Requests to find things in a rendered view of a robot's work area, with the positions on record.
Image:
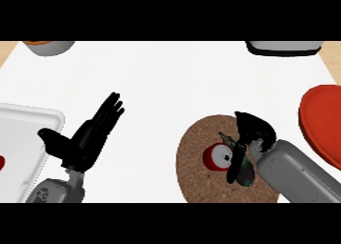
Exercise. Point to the round brown cork placemat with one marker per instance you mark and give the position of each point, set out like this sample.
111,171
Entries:
205,178

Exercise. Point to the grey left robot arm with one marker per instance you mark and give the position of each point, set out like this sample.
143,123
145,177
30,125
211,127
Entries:
61,189

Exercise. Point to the red can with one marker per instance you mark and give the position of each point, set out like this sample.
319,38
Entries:
217,157

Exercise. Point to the grey cup with orange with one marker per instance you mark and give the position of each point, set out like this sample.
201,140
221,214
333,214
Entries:
49,47

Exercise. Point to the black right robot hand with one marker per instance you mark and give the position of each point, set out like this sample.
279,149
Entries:
252,128

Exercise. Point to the white rectangular tray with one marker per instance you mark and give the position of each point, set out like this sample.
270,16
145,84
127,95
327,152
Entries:
18,146

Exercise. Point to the red bowl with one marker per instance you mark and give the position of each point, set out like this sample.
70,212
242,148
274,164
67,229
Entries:
327,122

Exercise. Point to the grey and black appliance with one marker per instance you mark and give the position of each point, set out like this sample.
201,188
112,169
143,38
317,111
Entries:
283,47

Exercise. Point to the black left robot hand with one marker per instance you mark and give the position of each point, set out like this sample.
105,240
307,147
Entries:
90,135

